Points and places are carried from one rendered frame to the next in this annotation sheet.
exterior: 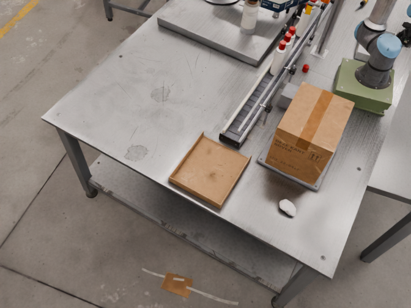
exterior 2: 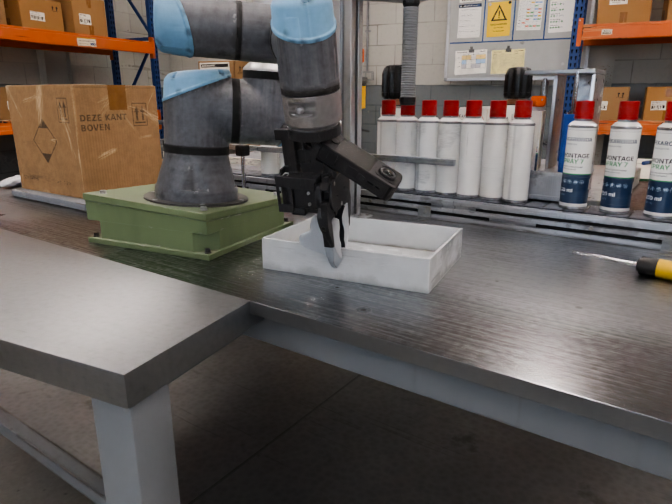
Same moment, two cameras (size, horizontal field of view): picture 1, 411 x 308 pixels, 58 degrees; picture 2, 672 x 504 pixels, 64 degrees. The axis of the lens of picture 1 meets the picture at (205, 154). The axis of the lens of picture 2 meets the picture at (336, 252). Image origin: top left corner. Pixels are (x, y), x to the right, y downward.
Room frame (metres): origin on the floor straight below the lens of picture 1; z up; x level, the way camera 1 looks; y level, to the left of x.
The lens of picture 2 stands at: (1.95, -1.78, 1.09)
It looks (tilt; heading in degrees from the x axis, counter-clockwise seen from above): 16 degrees down; 100
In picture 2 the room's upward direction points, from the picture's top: straight up
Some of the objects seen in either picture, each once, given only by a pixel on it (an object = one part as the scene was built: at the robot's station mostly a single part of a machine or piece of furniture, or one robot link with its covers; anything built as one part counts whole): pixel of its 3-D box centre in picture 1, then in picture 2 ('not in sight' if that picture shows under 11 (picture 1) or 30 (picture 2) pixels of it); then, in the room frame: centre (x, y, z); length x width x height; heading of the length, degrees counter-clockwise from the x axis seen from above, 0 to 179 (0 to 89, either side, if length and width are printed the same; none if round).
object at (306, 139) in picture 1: (307, 134); (87, 137); (1.03, -0.44, 0.99); 0.30 x 0.24 x 0.27; 157
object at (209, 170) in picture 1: (211, 167); not in sight; (0.89, -0.03, 0.85); 0.30 x 0.26 x 0.04; 155
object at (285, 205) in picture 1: (287, 208); (15, 181); (0.73, -0.38, 0.85); 0.08 x 0.07 x 0.04; 19
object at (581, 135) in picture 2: not in sight; (578, 155); (2.23, -0.66, 0.98); 0.05 x 0.05 x 0.20
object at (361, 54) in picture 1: (375, 45); (365, 247); (1.85, -0.94, 0.86); 0.27 x 0.20 x 0.05; 165
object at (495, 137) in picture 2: not in sight; (494, 150); (2.08, -0.59, 0.98); 0.05 x 0.05 x 0.20
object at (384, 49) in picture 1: (385, 50); (201, 106); (1.54, -0.84, 1.07); 0.13 x 0.12 x 0.14; 23
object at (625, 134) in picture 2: not in sight; (621, 157); (2.30, -0.69, 0.98); 0.05 x 0.05 x 0.20
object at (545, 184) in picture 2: not in sight; (557, 136); (2.21, -0.55, 1.01); 0.14 x 0.13 x 0.26; 155
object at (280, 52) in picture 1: (278, 58); (269, 137); (1.51, -0.32, 0.98); 0.05 x 0.05 x 0.20
